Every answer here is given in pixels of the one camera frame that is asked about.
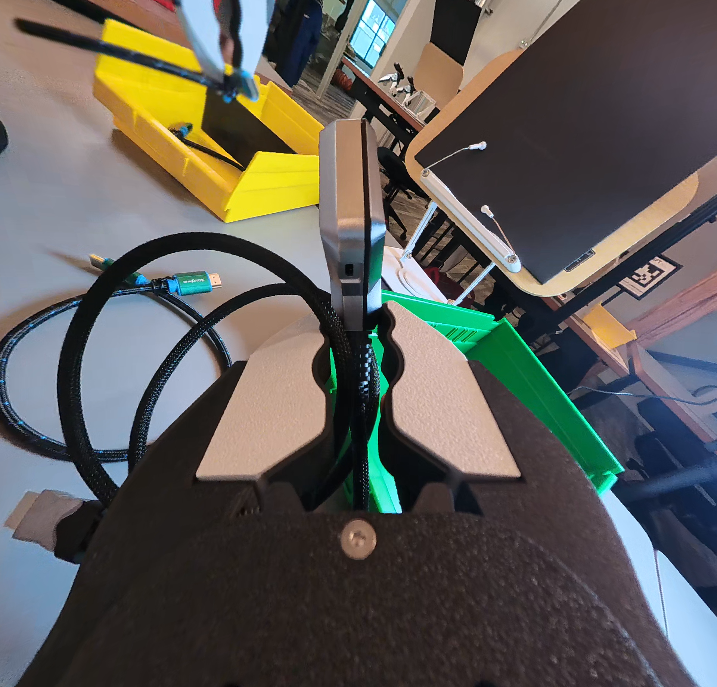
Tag black bin divider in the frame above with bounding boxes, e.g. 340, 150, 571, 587
201, 85, 299, 168

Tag black braided hub cable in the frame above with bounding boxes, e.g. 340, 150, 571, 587
4, 232, 384, 565

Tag yellow plastic bin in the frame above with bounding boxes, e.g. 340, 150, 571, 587
92, 18, 326, 224

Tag green plastic bin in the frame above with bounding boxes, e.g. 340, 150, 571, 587
328, 289, 625, 515

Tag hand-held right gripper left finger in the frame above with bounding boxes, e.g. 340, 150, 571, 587
195, 314, 332, 511

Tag brown wooden desk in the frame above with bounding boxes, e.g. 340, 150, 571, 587
342, 54, 433, 139

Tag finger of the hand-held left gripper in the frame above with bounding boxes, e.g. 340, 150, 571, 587
168, 0, 233, 86
227, 0, 281, 77

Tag black white fiducial marker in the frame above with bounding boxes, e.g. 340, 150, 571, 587
616, 255, 684, 301

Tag black office chair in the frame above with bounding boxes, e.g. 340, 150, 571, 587
376, 146, 430, 235

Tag silver usb hub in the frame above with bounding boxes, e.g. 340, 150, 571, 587
318, 118, 387, 329

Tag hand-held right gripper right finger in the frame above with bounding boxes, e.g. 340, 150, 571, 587
378, 301, 524, 511

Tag blue jacket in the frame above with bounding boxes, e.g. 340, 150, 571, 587
277, 0, 327, 90

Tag tan and black chair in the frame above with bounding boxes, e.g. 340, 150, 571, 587
412, 0, 484, 111

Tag black board with wooden edge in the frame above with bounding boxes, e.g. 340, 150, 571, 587
404, 0, 717, 299

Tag black metal rail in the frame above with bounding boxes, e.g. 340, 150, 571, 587
538, 194, 717, 329

